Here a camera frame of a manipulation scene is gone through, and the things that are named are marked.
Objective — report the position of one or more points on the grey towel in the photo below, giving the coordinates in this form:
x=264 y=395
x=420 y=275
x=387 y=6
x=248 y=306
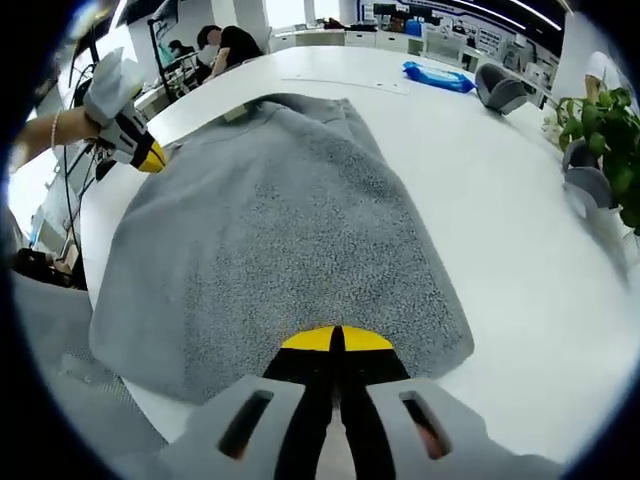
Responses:
x=280 y=240

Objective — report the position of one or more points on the white flat sheet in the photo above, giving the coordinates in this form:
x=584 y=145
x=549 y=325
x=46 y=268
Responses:
x=345 y=84

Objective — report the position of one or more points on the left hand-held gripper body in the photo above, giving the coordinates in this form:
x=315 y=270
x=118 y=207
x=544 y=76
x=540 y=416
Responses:
x=112 y=87

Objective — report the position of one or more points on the green potted plant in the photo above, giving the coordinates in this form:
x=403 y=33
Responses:
x=610 y=130

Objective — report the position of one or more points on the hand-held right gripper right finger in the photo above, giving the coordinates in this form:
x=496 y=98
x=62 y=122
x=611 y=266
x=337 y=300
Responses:
x=390 y=430

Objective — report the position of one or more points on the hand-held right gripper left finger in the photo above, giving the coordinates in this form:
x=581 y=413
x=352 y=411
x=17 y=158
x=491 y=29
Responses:
x=280 y=430

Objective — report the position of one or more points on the white cabinet row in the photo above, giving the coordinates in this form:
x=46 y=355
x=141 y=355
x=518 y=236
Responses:
x=345 y=37

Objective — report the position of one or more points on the blue wet wipes packet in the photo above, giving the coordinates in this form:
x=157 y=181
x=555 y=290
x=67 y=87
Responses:
x=437 y=77

